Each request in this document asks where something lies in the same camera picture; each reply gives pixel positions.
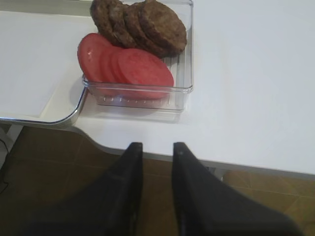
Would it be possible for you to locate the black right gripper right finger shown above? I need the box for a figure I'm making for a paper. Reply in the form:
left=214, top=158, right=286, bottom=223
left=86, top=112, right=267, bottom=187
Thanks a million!
left=172, top=143, right=303, bottom=236

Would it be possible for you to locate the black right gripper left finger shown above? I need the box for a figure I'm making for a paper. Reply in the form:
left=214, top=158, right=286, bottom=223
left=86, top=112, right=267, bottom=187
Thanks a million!
left=23, top=143, right=143, bottom=236

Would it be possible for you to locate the clear plastic patty tomato container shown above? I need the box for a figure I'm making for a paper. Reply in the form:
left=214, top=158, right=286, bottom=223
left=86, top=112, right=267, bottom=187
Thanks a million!
left=82, top=0, right=193, bottom=111

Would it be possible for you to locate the red tomato slice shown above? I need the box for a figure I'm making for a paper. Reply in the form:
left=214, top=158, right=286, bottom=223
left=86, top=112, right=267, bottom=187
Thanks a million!
left=109, top=49, right=127, bottom=84
left=116, top=49, right=174, bottom=99
left=77, top=33, right=112, bottom=82
left=99, top=46, right=120, bottom=83

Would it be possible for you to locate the red tomato slice front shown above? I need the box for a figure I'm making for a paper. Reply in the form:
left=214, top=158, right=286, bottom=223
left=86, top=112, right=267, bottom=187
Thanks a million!
left=116, top=49, right=174, bottom=99

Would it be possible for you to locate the white metal serving tray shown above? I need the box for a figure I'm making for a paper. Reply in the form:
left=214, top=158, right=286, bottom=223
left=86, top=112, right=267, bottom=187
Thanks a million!
left=0, top=10, right=92, bottom=127

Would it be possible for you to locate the red tomato slice rear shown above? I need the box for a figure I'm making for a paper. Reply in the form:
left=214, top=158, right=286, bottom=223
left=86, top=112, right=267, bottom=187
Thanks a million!
left=77, top=33, right=112, bottom=82

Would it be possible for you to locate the white parchment paper sheet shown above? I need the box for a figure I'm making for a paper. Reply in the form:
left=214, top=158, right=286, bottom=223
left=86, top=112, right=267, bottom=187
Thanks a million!
left=0, top=16, right=87, bottom=117

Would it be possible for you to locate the brown meat patty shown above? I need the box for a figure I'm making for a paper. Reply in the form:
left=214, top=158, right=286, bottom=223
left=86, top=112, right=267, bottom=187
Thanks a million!
left=90, top=0, right=122, bottom=47
left=138, top=0, right=187, bottom=56
left=109, top=3, right=139, bottom=49
left=124, top=2, right=168, bottom=58

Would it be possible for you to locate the brown meat patty front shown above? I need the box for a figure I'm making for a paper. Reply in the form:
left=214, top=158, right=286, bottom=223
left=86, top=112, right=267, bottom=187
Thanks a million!
left=138, top=0, right=187, bottom=56

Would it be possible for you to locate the brown meat patty rear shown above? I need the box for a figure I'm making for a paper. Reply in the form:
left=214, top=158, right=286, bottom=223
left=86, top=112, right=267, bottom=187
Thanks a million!
left=90, top=0, right=122, bottom=47

